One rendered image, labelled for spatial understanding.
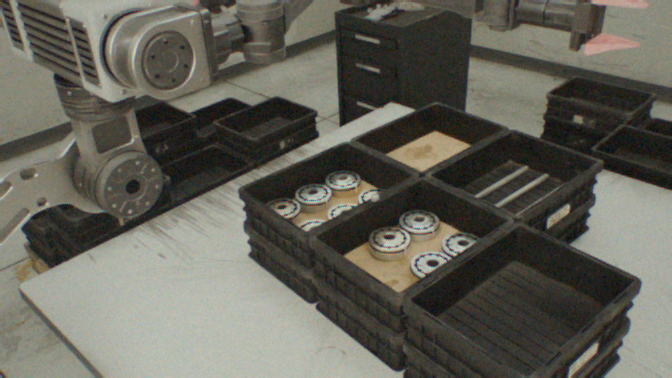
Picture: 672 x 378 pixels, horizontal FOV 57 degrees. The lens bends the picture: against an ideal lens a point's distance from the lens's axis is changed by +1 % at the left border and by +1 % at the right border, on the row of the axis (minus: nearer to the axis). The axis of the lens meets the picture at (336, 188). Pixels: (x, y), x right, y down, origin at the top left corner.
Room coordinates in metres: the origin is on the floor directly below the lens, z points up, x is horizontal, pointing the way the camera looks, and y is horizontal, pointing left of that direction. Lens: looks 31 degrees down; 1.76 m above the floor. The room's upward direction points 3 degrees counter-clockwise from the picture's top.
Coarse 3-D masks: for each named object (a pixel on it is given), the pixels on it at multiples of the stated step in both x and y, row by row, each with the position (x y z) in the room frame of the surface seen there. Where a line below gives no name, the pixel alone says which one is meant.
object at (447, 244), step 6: (450, 234) 1.23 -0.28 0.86; (456, 234) 1.23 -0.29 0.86; (462, 234) 1.23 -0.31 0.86; (468, 234) 1.23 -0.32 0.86; (444, 240) 1.21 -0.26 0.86; (450, 240) 1.21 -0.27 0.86; (474, 240) 1.21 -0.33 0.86; (444, 246) 1.19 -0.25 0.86; (450, 246) 1.19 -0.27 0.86; (450, 252) 1.16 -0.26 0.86; (456, 252) 1.16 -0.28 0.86
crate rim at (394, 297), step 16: (400, 192) 1.34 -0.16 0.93; (448, 192) 1.33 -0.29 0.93; (368, 208) 1.27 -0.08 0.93; (480, 208) 1.25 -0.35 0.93; (336, 224) 1.21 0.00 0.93; (480, 240) 1.11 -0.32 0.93; (336, 256) 1.08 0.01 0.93; (352, 272) 1.04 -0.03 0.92; (432, 272) 1.01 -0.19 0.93; (384, 288) 0.97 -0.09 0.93; (400, 304) 0.94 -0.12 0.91
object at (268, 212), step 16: (352, 144) 1.62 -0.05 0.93; (304, 160) 1.53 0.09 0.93; (384, 160) 1.51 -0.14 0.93; (272, 176) 1.45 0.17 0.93; (416, 176) 1.41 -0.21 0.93; (240, 192) 1.37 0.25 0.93; (384, 192) 1.34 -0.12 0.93; (256, 208) 1.32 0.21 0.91; (352, 208) 1.27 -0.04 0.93; (288, 224) 1.21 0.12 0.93; (320, 224) 1.21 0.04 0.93; (304, 240) 1.17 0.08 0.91
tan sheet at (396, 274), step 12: (444, 228) 1.31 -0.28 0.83; (432, 240) 1.26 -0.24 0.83; (360, 252) 1.22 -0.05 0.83; (420, 252) 1.21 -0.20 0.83; (360, 264) 1.17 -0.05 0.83; (372, 264) 1.17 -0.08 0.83; (384, 264) 1.17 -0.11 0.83; (396, 264) 1.17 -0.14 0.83; (408, 264) 1.17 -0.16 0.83; (384, 276) 1.12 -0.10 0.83; (396, 276) 1.12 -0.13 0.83; (408, 276) 1.12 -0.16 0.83; (396, 288) 1.08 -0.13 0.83
